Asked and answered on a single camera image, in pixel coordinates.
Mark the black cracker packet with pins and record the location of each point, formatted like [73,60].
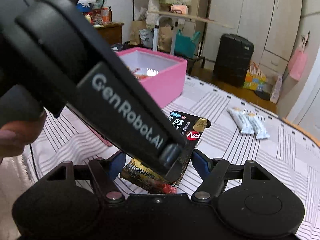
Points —
[190,128]

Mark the brown wooden nightstand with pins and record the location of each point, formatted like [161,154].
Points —
[111,32]

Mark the brown paper bag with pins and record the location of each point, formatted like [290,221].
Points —
[136,26]

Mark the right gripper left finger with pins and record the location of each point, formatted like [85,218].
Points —
[104,172]

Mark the person's left hand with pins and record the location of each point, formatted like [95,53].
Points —
[16,135]

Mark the white wardrobe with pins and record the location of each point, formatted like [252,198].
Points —
[271,25]

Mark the striped bed sheet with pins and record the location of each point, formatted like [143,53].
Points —
[288,154]

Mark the pink paper bag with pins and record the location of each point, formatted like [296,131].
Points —
[297,64]

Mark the pink storage box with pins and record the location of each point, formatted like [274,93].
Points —
[126,97]

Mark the white door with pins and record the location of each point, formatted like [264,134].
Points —
[305,112]

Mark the black suitcase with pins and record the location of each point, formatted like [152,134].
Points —
[233,59]

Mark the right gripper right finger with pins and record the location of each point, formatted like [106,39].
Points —
[213,173]

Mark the teal shopping bag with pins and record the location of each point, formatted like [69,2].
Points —
[185,45]

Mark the white snack sachet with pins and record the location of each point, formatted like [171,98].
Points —
[241,121]
[258,127]

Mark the colourful cardboard box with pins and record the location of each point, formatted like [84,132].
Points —
[255,79]

